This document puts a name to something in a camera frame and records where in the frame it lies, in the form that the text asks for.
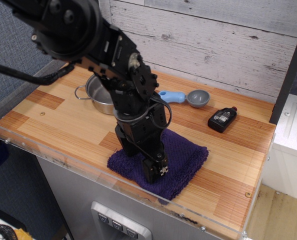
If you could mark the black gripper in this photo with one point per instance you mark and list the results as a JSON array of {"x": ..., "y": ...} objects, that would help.
[{"x": 141, "y": 133}]

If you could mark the purple towel cloth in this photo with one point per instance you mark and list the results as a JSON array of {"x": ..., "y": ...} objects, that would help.
[{"x": 185, "y": 159}]

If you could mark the stainless steel pot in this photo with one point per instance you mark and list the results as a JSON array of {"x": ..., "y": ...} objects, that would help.
[{"x": 98, "y": 94}]

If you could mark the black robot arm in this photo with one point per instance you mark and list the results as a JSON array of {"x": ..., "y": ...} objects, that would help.
[{"x": 75, "y": 32}]

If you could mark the silver dispenser button panel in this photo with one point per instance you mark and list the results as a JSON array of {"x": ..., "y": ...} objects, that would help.
[{"x": 112, "y": 225}]

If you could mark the blue grey ice cream scoop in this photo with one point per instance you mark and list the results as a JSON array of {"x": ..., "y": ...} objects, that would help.
[{"x": 197, "y": 98}]

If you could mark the small black bottle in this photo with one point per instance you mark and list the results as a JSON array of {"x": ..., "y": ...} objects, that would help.
[{"x": 222, "y": 119}]

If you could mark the yellow tape object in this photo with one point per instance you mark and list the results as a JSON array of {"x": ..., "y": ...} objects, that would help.
[{"x": 22, "y": 235}]

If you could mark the white side cabinet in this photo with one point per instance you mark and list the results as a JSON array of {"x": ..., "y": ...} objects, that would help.
[{"x": 280, "y": 169}]

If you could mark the clear acrylic front guard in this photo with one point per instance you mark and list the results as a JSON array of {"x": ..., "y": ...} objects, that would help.
[{"x": 47, "y": 153}]

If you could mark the dark grey right post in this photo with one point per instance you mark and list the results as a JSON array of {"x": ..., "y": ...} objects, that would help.
[{"x": 285, "y": 89}]

